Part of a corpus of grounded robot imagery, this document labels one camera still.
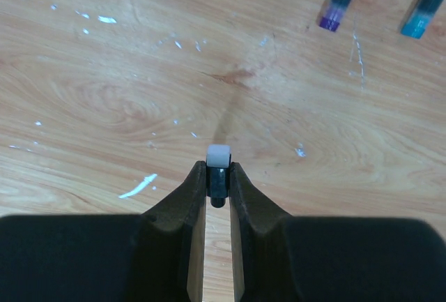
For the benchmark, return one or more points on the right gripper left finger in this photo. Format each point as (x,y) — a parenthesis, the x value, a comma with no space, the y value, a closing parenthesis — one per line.
(153,256)

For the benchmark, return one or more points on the small black white cap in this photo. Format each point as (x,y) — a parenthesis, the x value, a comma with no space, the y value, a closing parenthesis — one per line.
(218,161)

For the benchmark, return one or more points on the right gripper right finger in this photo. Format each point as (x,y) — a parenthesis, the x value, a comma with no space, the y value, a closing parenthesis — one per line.
(280,257)

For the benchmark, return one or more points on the blue gel pen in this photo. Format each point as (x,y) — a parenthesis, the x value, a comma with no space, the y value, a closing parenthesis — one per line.
(420,18)

